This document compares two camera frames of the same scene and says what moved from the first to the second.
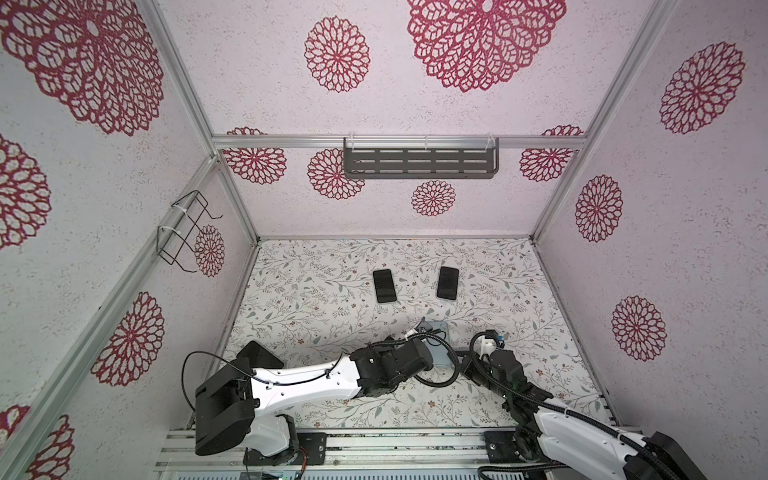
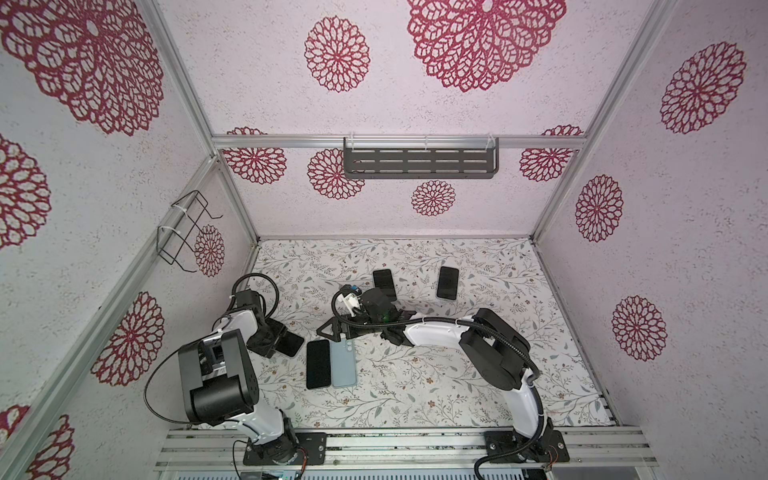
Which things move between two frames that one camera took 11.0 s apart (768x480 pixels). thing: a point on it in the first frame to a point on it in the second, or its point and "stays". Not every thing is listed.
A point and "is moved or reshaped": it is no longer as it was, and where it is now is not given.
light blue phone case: [441, 352] is moved or reshaped
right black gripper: [466, 365] to [347, 320]
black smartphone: [448, 282] stays
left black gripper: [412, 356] to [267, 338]
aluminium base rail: [348, 450] stays
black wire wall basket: [179, 224] stays
